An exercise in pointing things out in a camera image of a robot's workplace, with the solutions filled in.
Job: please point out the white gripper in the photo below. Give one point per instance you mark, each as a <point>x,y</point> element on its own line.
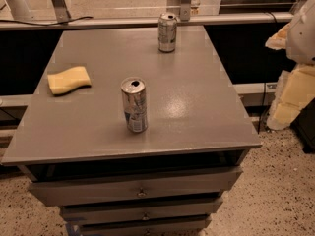
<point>302,36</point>

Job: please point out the silver blue redbull can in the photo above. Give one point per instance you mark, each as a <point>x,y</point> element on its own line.
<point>135,104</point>

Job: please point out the silver green soda can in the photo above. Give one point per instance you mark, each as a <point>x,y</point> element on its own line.
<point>167,27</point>

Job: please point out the lower grey beam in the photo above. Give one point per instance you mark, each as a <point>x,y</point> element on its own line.
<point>258,94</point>

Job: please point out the middle grey drawer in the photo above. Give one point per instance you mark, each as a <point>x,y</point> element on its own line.
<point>142,210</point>

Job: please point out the grey drawer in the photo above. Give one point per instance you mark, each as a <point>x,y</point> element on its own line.
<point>146,228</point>
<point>142,210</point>
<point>134,187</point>

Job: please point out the top grey drawer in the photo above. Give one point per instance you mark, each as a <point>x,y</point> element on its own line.
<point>134,187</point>

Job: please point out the bottom grey drawer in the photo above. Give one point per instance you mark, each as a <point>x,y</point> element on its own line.
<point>146,228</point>

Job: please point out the yellow sponge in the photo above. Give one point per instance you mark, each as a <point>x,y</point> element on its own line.
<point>69,80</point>

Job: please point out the grey drawer cabinet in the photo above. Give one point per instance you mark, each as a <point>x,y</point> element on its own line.
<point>149,147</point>

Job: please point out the white pipe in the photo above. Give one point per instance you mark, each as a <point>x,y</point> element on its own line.
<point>20,9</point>

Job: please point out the metal bracket centre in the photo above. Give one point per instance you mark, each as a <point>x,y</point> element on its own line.
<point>185,10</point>

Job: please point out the metal bracket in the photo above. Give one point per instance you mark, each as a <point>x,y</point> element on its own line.
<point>185,10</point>
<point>61,11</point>

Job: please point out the grey metal rail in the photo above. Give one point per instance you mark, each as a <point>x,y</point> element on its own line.
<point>147,22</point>

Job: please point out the metal bracket left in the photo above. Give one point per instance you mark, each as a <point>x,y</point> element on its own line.
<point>61,11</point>

